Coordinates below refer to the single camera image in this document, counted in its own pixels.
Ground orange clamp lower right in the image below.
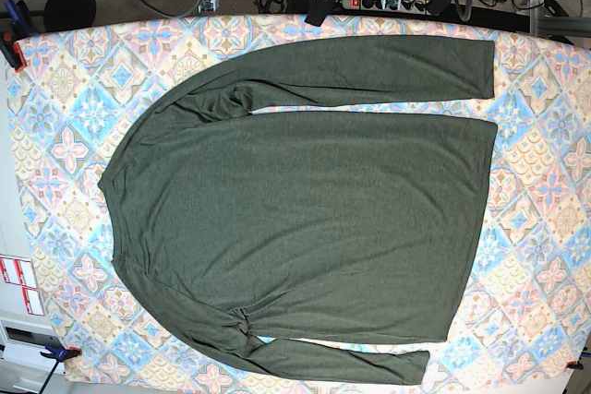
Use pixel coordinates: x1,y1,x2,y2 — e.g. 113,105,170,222
566,361,585,370

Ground colourful patterned tablecloth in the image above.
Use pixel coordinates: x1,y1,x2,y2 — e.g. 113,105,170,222
1,16,590,393

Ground dark green long-sleeve shirt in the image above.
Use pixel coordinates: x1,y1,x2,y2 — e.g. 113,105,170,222
98,35,498,386

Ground blue orange clamp upper left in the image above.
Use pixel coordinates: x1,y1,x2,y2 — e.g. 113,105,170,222
1,0,26,72

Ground red white label stickers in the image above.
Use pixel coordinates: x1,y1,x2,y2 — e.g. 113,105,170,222
1,256,44,316

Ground blue orange clamp lower left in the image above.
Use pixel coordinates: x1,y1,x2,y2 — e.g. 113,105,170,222
40,345,82,363

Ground black round stool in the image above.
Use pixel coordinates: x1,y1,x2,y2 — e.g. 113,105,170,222
43,0,97,32

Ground black remote control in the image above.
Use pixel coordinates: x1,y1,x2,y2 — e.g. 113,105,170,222
305,0,341,27

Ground blue orange clamp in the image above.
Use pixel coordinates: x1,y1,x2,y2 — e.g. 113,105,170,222
1,0,26,72
40,345,82,363

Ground white power strip red switch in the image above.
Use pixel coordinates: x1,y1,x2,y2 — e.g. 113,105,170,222
341,0,432,15

